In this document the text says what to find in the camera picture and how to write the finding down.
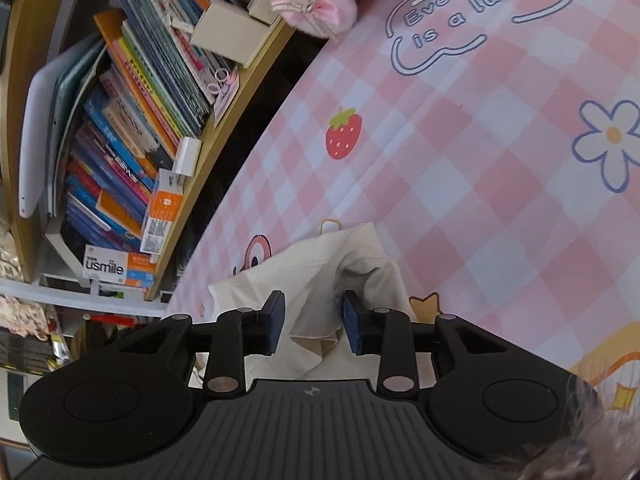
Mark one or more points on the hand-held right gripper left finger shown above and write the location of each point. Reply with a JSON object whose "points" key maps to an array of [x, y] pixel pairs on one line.
{"points": [[275, 321]]}

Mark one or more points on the cream t-shirt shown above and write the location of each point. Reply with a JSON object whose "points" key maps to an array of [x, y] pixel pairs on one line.
{"points": [[310, 280]]}

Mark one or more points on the wooden bookshelf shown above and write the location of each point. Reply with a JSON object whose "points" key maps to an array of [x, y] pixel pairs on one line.
{"points": [[20, 110]]}

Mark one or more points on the white charger plug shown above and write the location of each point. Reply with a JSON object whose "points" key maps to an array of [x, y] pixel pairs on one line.
{"points": [[187, 156]]}

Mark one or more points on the pink scissors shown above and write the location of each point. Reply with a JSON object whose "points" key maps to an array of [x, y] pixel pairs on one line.
{"points": [[222, 85]]}

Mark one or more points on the white pink plush rabbit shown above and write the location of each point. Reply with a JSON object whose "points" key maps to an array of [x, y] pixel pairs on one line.
{"points": [[320, 5]]}

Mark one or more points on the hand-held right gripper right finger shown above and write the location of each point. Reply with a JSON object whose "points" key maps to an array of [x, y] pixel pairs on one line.
{"points": [[352, 325]]}

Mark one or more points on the small beige box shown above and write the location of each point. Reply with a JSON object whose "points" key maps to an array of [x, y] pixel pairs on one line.
{"points": [[265, 2]]}

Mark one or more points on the pale fluffy sleeve cuff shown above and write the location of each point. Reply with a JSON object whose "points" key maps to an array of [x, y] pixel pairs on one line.
{"points": [[590, 435]]}

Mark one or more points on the white tablet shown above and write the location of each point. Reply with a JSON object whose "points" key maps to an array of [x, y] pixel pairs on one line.
{"points": [[40, 125]]}

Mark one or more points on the flat white orange box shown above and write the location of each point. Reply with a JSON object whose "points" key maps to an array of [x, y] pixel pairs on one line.
{"points": [[162, 210]]}

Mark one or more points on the tall white orange box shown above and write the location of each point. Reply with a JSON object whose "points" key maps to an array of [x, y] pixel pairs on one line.
{"points": [[107, 266]]}

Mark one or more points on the row of colourful books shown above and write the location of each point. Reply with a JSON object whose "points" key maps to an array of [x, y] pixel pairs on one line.
{"points": [[130, 110]]}

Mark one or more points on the pink checked cartoon desk mat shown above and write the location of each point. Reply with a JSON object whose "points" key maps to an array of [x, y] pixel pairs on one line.
{"points": [[450, 160]]}

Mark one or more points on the beige pen holder box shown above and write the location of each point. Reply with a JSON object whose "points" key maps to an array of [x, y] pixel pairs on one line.
{"points": [[230, 35]]}

